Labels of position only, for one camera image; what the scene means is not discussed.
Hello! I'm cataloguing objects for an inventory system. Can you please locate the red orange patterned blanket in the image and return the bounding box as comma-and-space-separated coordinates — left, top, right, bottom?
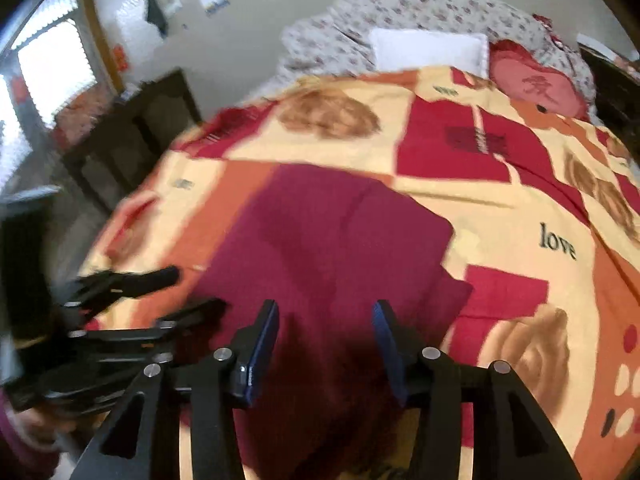
84, 67, 639, 479

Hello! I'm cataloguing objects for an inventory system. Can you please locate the dark wooden headboard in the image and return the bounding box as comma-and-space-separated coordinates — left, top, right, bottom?
579, 44, 640, 162

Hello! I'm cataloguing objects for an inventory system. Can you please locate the dark wooden desk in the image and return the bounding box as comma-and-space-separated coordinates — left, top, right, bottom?
61, 67, 203, 216

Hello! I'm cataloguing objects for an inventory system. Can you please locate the floral quilt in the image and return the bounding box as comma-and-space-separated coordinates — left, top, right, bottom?
245, 0, 600, 124

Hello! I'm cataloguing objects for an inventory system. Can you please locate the maroon garment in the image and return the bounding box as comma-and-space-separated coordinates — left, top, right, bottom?
194, 165, 472, 479

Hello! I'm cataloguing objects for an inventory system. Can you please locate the red heart cushion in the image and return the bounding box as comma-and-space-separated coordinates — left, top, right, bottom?
489, 40, 588, 120

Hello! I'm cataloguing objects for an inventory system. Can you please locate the barred window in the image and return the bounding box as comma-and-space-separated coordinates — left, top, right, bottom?
1, 0, 98, 190

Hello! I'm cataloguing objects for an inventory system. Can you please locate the dark cloth hanging on wall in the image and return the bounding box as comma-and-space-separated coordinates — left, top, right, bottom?
145, 0, 169, 39

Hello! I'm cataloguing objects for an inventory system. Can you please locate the white pillow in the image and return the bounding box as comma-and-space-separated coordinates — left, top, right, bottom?
369, 28, 489, 79

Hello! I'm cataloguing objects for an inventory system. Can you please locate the person's left hand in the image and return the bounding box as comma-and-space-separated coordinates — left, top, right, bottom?
8, 406, 78, 450

